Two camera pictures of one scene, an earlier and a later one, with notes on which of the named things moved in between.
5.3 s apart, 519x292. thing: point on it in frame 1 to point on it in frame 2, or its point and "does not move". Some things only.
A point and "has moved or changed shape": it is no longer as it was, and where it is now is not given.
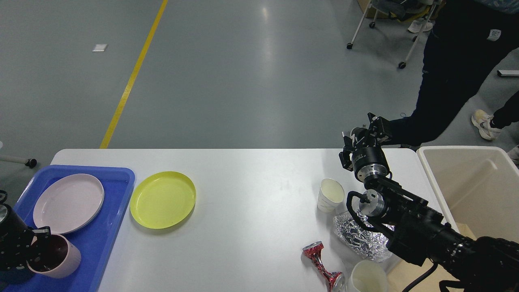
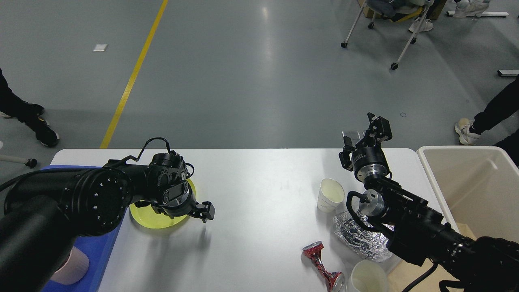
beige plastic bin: [479, 186] does not move
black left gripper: [16, 240] to [178, 199]
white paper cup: [331, 196] does not move
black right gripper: [368, 159] does not move
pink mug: [61, 259] has moved or changed shape
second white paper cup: [368, 276] does not move
